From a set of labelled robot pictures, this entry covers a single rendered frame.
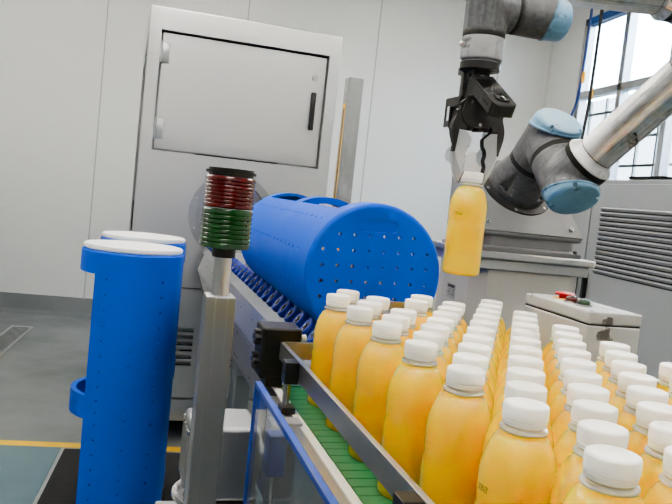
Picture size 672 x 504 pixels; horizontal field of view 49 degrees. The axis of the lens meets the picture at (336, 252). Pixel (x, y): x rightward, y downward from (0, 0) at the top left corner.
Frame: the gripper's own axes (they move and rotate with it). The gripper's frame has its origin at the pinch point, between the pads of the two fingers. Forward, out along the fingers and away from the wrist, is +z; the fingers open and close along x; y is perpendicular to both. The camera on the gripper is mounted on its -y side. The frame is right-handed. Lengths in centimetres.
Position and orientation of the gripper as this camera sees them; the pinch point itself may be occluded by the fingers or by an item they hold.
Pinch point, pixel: (471, 176)
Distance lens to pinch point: 133.5
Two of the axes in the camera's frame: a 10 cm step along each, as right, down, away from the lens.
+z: -1.1, 9.9, 0.8
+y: -2.7, -1.0, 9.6
